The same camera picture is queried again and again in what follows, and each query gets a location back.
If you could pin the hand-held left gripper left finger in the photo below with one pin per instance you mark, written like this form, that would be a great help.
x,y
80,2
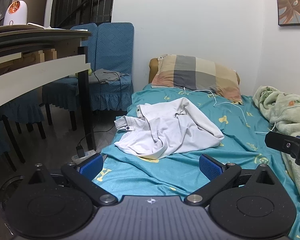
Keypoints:
x,y
91,166

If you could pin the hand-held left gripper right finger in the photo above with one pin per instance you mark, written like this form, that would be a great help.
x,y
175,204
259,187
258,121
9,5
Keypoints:
x,y
211,167

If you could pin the white shirt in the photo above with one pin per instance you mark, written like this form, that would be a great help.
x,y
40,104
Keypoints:
x,y
170,130

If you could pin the white power strip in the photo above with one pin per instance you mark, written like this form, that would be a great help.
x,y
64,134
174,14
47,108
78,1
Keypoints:
x,y
88,153

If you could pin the black charger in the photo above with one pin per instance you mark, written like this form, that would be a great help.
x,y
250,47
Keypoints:
x,y
80,151

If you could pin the green fleece blanket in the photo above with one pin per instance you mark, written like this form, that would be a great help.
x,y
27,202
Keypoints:
x,y
287,110

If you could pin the teal patterned bed sheet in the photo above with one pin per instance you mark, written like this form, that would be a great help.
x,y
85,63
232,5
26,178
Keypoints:
x,y
202,130

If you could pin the grey cloth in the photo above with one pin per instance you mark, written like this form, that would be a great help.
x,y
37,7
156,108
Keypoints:
x,y
107,76

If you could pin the green round toy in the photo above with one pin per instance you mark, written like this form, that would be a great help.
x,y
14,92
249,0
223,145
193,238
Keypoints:
x,y
90,72

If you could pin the plaid pillow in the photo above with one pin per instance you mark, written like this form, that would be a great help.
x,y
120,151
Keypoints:
x,y
197,73

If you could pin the blue covered chair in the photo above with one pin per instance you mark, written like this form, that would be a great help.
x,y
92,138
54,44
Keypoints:
x,y
83,45
113,50
15,110

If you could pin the brown pillow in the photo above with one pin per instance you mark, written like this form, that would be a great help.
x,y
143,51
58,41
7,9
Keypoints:
x,y
153,66

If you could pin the dark window grille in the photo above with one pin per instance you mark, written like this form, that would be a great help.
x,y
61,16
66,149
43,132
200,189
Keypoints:
x,y
82,2

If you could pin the white round heater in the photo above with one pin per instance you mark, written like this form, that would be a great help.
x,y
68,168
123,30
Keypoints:
x,y
15,12

